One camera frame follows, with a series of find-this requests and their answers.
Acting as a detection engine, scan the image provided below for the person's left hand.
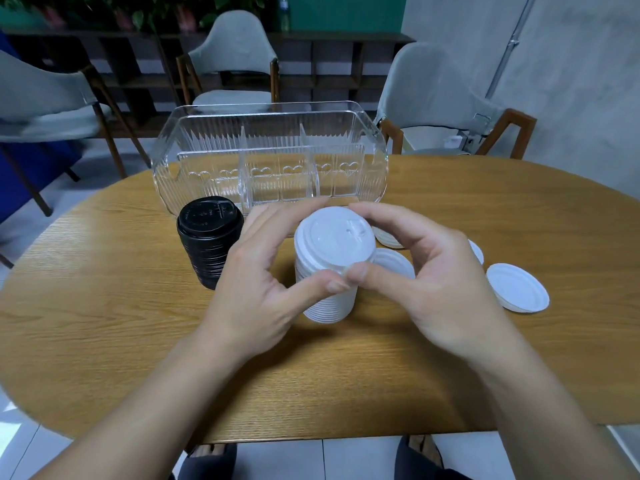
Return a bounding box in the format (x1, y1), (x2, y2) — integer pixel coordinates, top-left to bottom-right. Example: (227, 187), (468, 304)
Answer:
(199, 197), (354, 366)

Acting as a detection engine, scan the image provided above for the person's right hand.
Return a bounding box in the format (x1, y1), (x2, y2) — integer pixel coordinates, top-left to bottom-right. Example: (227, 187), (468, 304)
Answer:
(344, 202), (507, 368)

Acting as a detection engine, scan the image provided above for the stack of white cup lids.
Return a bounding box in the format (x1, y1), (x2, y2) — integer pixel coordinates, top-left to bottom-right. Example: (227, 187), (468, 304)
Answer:
(293, 206), (377, 325)

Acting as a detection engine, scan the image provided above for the person's right forearm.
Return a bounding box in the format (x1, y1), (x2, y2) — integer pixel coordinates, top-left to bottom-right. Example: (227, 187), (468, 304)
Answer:
(462, 337), (640, 480)

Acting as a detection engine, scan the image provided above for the person's left forearm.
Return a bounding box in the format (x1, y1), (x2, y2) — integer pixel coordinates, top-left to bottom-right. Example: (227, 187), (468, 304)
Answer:
(30, 322), (238, 480)

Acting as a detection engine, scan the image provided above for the stack of black cup lids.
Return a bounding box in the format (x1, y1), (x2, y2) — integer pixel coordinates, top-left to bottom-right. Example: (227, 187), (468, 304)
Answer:
(176, 196), (245, 291)

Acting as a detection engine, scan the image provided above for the clear plastic divided organizer box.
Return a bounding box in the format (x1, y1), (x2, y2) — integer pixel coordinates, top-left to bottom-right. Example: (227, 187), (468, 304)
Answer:
(151, 101), (390, 219)

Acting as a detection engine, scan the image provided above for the person's right leg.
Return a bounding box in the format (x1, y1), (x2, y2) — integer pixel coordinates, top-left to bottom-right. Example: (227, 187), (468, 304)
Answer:
(394, 434), (473, 480)

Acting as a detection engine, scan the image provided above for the person's leg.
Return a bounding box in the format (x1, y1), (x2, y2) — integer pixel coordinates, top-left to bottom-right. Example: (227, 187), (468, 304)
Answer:
(170, 443), (239, 480)
(394, 434), (473, 480)

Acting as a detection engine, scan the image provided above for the person's left leg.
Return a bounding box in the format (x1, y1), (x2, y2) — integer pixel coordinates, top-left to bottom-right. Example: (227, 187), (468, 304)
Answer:
(170, 443), (239, 480)

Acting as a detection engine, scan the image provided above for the dark wooden shelf unit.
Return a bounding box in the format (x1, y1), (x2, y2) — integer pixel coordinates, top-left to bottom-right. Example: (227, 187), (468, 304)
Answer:
(0, 28), (417, 139)

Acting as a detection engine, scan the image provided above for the grey chair with wooden frame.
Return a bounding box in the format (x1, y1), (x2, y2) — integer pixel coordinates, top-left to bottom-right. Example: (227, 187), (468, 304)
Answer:
(374, 42), (538, 161)
(0, 49), (152, 218)
(175, 9), (281, 114)

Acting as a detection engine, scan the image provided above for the grey metal wall conduit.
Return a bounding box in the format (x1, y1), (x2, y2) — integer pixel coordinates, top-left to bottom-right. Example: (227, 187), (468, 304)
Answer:
(484, 0), (540, 101)

